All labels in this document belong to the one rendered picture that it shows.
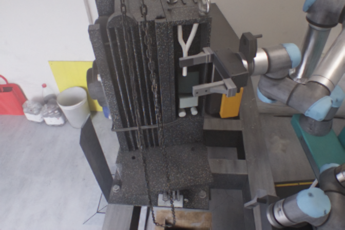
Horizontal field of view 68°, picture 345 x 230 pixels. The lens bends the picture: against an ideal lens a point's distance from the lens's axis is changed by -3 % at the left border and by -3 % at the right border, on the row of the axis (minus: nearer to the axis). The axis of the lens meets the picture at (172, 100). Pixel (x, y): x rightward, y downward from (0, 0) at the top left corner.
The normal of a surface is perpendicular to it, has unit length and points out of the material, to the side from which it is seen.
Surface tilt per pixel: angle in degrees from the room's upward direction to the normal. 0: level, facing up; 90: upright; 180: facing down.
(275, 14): 90
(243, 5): 90
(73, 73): 87
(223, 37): 0
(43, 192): 0
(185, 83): 90
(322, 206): 25
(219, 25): 0
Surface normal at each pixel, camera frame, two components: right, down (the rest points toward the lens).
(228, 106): 0.16, 0.69
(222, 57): -0.07, -0.73
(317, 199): 0.37, -0.55
